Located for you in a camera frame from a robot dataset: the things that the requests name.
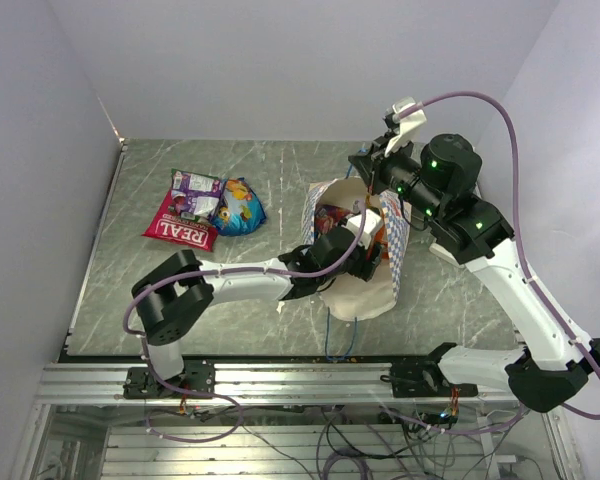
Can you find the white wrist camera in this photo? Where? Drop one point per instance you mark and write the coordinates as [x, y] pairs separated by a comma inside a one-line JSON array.
[[403, 119], [365, 225]]

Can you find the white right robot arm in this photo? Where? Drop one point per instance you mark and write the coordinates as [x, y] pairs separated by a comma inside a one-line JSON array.
[[557, 358]]

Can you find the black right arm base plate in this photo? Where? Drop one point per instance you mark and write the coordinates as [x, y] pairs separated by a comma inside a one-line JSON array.
[[419, 377]]

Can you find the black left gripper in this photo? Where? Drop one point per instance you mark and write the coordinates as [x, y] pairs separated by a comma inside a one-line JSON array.
[[364, 268]]

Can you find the red REAL chips bag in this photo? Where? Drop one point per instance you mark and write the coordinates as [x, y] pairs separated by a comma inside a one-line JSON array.
[[168, 225]]

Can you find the aluminium frame rail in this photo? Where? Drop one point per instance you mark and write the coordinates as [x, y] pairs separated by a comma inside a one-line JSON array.
[[249, 384]]

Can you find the blue checkered paper bag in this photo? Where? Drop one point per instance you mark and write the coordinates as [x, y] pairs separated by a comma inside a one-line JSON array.
[[351, 300]]

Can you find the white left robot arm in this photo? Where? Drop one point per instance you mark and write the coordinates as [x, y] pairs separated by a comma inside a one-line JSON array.
[[171, 298]]

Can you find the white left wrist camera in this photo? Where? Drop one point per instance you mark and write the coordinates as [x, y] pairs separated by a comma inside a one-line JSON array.
[[365, 225]]

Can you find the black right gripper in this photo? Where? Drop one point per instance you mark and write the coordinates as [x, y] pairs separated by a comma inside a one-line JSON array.
[[371, 163]]

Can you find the orange snack bag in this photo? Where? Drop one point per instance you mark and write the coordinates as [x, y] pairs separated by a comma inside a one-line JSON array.
[[380, 235]]

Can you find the blue candy snack bag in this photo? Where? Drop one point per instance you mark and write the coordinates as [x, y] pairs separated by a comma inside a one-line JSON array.
[[240, 211]]

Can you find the white small box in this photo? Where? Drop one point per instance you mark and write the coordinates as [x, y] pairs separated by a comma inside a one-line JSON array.
[[443, 254]]

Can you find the purple candy snack bag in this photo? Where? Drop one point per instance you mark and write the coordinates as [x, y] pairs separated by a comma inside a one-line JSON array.
[[194, 196]]

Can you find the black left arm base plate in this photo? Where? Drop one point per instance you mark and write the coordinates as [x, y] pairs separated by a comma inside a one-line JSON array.
[[140, 384]]

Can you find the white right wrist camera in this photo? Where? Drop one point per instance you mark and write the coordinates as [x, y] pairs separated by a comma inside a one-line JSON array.
[[403, 119]]

